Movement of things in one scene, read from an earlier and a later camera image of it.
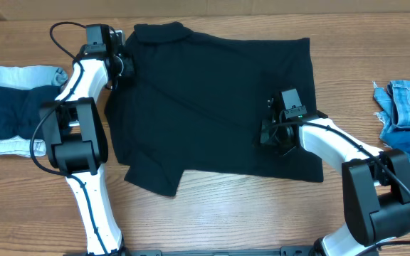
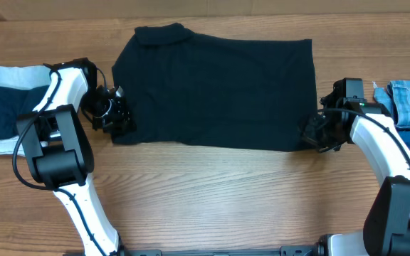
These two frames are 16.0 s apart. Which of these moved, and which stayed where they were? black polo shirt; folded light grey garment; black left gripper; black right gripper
Moved: black polo shirt; black right gripper; black left gripper
Stayed: folded light grey garment
